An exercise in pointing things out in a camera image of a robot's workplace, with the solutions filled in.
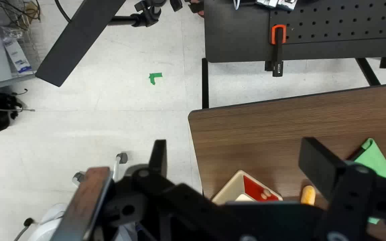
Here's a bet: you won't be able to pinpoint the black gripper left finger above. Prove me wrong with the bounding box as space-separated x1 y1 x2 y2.
148 138 168 179

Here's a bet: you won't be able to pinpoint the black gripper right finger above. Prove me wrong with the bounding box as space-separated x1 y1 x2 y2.
297 136 351 203

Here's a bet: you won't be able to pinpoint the green towel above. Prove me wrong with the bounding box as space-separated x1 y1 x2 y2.
345 136 386 225

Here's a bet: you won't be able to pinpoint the wooden box with red drawer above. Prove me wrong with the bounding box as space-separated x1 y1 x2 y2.
210 169 284 206

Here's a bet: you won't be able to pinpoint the green floor tape mark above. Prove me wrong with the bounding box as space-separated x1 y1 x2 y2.
147 71 163 86

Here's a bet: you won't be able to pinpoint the black perforated board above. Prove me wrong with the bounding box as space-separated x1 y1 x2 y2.
202 0 386 64

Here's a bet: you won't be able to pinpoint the black slanted panel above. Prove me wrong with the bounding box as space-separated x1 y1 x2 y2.
34 0 127 88

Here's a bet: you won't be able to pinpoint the black tripod head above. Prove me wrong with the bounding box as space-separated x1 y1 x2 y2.
111 0 163 28

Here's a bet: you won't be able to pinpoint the white storage bin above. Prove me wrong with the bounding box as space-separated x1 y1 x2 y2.
0 31 37 92

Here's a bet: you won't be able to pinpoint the black table frame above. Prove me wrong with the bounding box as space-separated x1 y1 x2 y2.
199 57 210 110

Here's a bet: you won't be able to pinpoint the orange handled black clamp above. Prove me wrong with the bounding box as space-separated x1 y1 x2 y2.
264 23 289 78

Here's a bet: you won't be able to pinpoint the tangled yellow cables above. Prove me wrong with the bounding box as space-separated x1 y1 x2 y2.
0 0 42 29

